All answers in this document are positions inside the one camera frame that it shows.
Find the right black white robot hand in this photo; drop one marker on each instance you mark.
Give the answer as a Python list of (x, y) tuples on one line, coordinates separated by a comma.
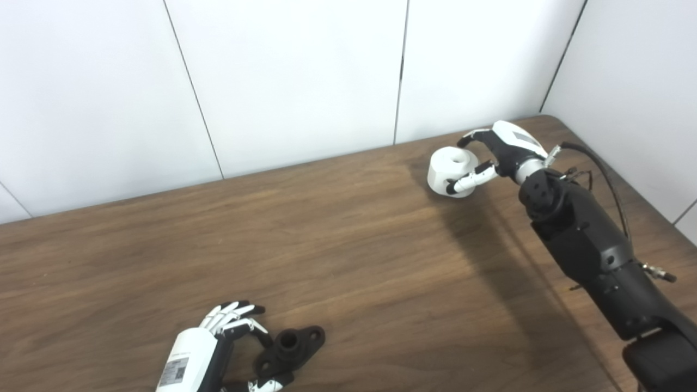
[(509, 147)]

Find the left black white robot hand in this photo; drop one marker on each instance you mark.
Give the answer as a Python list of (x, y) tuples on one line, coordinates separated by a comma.
[(188, 362)]

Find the round white piece with holes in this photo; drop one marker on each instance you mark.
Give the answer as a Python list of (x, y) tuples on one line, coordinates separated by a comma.
[(444, 169)]

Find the black flanged holder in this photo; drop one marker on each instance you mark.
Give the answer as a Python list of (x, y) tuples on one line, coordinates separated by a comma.
[(302, 343)]

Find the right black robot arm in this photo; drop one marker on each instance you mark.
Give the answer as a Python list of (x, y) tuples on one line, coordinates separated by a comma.
[(588, 245)]

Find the silver plug connector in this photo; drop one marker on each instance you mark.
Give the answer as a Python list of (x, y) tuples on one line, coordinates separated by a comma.
[(659, 272)]

